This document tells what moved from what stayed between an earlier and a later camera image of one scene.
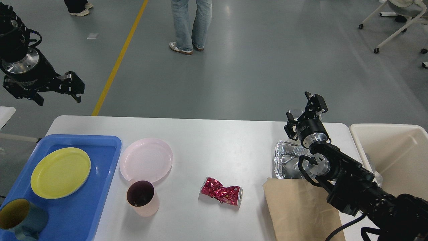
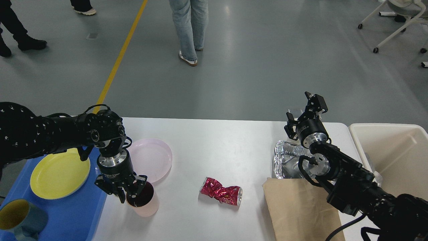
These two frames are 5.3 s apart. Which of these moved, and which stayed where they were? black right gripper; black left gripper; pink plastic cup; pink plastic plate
Moved: black left gripper
Stayed: pink plastic cup; black right gripper; pink plastic plate
